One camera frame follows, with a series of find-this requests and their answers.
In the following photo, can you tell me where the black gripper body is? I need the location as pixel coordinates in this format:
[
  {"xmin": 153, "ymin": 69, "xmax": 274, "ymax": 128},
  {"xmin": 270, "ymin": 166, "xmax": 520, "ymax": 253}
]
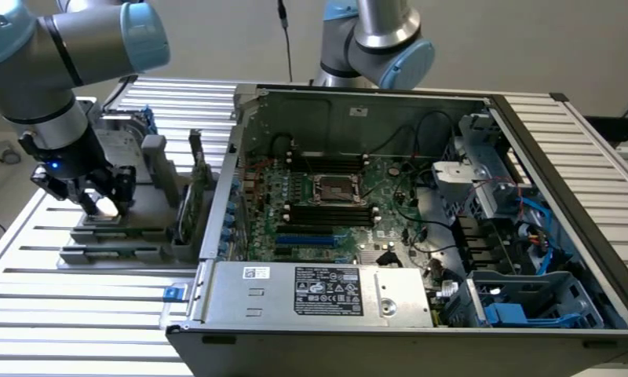
[{"xmin": 19, "ymin": 124, "xmax": 117, "ymax": 199}]

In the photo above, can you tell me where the silver square CPU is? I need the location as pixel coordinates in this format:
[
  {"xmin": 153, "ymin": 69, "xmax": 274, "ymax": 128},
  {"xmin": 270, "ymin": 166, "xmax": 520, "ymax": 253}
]
[{"xmin": 83, "ymin": 211, "xmax": 123, "ymax": 225}]

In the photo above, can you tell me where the metal CPU socket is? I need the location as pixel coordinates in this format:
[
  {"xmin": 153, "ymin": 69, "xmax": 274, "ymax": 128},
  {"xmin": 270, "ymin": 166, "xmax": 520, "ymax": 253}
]
[{"xmin": 310, "ymin": 172, "xmax": 367, "ymax": 206}]

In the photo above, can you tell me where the grey parts rack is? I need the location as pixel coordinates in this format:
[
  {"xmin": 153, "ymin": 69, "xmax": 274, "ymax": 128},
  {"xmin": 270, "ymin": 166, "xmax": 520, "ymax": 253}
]
[{"xmin": 56, "ymin": 134, "xmax": 214, "ymax": 269}]

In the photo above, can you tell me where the silver hard disk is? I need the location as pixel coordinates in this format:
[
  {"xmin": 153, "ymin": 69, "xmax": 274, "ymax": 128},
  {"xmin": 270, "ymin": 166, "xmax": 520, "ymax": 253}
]
[{"xmin": 91, "ymin": 112, "xmax": 155, "ymax": 185}]

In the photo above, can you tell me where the green graphics card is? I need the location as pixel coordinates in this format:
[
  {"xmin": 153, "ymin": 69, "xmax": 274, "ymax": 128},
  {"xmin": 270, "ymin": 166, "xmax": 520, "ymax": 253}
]
[{"xmin": 176, "ymin": 128, "xmax": 216, "ymax": 246}]

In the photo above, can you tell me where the black expansion slot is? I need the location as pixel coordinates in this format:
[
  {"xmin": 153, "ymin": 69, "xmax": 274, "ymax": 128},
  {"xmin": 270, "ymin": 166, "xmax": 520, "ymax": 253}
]
[{"xmin": 275, "ymin": 225, "xmax": 338, "ymax": 236}]

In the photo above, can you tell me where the blue expansion slot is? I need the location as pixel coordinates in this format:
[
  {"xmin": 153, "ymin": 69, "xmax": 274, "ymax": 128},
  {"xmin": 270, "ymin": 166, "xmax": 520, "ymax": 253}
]
[{"xmin": 275, "ymin": 235, "xmax": 336, "ymax": 245}]

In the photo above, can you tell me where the black RAM slot bank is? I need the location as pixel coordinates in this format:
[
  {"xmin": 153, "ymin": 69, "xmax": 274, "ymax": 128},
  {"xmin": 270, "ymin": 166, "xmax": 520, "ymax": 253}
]
[
  {"xmin": 283, "ymin": 203, "xmax": 383, "ymax": 229},
  {"xmin": 286, "ymin": 150, "xmax": 372, "ymax": 174}
]

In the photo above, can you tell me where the silver power supply box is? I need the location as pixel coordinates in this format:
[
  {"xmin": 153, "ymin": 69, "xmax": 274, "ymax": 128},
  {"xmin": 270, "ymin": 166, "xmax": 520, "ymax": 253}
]
[{"xmin": 199, "ymin": 260, "xmax": 434, "ymax": 329}]

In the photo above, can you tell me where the green motherboard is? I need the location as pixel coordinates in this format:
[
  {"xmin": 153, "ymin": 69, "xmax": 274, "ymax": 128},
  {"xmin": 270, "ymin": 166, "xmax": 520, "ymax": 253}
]
[{"xmin": 228, "ymin": 152, "xmax": 455, "ymax": 270}]

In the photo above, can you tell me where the silver metal disk bay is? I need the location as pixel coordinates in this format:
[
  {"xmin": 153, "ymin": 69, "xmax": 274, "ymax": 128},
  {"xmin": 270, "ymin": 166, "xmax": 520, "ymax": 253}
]
[{"xmin": 430, "ymin": 112, "xmax": 528, "ymax": 219}]

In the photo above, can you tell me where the black open PC case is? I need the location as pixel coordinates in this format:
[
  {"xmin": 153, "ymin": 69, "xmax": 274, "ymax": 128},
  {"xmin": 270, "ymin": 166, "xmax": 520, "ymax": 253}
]
[{"xmin": 163, "ymin": 82, "xmax": 628, "ymax": 377}]

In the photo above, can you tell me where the grey disk cage blue latch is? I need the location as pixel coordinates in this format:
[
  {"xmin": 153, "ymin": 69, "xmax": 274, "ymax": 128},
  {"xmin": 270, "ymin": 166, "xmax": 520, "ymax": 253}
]
[{"xmin": 466, "ymin": 269, "xmax": 609, "ymax": 330}]

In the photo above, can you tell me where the black hanging cable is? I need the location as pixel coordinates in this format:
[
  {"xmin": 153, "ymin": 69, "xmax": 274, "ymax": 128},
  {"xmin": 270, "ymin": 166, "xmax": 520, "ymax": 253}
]
[{"xmin": 275, "ymin": 0, "xmax": 295, "ymax": 82}]

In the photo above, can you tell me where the black motherboard wire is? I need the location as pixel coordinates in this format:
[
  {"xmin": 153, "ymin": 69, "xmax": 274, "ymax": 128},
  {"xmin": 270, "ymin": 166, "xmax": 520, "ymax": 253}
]
[{"xmin": 392, "ymin": 184, "xmax": 460, "ymax": 252}]

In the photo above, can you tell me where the red thin wire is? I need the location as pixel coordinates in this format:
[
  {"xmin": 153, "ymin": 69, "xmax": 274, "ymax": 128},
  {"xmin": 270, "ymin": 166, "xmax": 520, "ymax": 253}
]
[{"xmin": 470, "ymin": 177, "xmax": 528, "ymax": 221}]

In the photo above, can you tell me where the blue data wire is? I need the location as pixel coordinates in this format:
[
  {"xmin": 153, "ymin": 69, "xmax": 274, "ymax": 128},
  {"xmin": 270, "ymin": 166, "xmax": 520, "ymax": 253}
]
[{"xmin": 516, "ymin": 191, "xmax": 575, "ymax": 276}]

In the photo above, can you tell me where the black table bracket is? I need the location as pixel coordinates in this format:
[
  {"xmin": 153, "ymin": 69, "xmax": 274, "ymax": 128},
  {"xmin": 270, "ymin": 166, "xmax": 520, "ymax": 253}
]
[{"xmin": 583, "ymin": 115, "xmax": 628, "ymax": 143}]

